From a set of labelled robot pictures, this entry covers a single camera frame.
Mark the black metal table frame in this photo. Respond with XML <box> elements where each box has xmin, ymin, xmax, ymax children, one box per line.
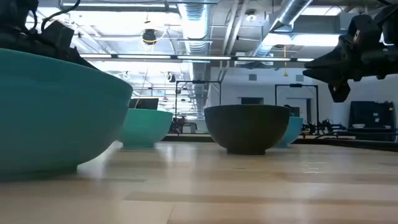
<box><xmin>161</xmin><ymin>133</ymin><xmax>398</xmax><ymax>153</ymax></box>

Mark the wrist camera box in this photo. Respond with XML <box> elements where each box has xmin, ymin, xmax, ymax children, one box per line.
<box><xmin>40</xmin><ymin>20</ymin><xmax>75</xmax><ymax>50</ymax></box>
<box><xmin>348</xmin><ymin>14</ymin><xmax>382</xmax><ymax>47</ymax></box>

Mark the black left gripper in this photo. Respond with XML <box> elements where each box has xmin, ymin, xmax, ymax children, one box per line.
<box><xmin>0</xmin><ymin>30</ymin><xmax>99</xmax><ymax>70</ymax></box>

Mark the black bowl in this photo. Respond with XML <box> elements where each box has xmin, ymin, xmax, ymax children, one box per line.
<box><xmin>204</xmin><ymin>104</ymin><xmax>292</xmax><ymax>156</ymax></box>

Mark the black cabinet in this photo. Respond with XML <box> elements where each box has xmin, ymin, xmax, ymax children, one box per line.
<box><xmin>347</xmin><ymin>100</ymin><xmax>396</xmax><ymax>142</ymax></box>

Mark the silver spiral air duct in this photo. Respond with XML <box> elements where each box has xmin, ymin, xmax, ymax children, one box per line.
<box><xmin>178</xmin><ymin>0</ymin><xmax>213</xmax><ymax>57</ymax></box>
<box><xmin>253</xmin><ymin>0</ymin><xmax>315</xmax><ymax>60</ymax></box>

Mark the black ceiling camera yellow ring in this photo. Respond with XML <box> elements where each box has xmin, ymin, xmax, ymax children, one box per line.
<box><xmin>141</xmin><ymin>28</ymin><xmax>158</xmax><ymax>46</ymax></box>

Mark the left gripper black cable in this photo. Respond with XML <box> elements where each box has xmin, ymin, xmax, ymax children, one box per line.
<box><xmin>40</xmin><ymin>0</ymin><xmax>81</xmax><ymax>32</ymax></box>

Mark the black monitor on stand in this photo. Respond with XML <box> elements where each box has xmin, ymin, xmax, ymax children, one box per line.
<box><xmin>128</xmin><ymin>98</ymin><xmax>160</xmax><ymax>111</ymax></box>

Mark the dark teal bowl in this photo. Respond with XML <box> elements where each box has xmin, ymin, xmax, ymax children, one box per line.
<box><xmin>0</xmin><ymin>48</ymin><xmax>134</xmax><ymax>181</ymax></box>

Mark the yellow hanging cord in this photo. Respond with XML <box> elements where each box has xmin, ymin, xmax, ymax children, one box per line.
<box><xmin>282</xmin><ymin>45</ymin><xmax>289</xmax><ymax>78</ymax></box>

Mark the blue bowl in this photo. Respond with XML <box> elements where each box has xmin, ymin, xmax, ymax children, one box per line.
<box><xmin>273</xmin><ymin>116</ymin><xmax>304</xmax><ymax>148</ymax></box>

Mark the black station frame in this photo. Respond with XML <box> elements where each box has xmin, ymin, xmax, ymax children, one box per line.
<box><xmin>274</xmin><ymin>83</ymin><xmax>320</xmax><ymax>125</ymax></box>

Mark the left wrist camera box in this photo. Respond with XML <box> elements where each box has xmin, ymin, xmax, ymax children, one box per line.
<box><xmin>40</xmin><ymin>20</ymin><xmax>75</xmax><ymax>50</ymax></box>

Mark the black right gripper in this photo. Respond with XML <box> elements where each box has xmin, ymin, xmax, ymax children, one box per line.
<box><xmin>303</xmin><ymin>32</ymin><xmax>398</xmax><ymax>103</ymax></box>

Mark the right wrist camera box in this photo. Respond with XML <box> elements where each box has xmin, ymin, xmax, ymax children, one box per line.
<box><xmin>348</xmin><ymin>14</ymin><xmax>382</xmax><ymax>47</ymax></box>

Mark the light green bowl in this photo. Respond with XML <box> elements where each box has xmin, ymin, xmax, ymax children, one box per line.
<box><xmin>118</xmin><ymin>108</ymin><xmax>174</xmax><ymax>149</ymax></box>

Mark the long ceiling light strip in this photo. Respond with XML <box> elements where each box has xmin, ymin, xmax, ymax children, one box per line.
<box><xmin>79</xmin><ymin>53</ymin><xmax>317</xmax><ymax>63</ymax></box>

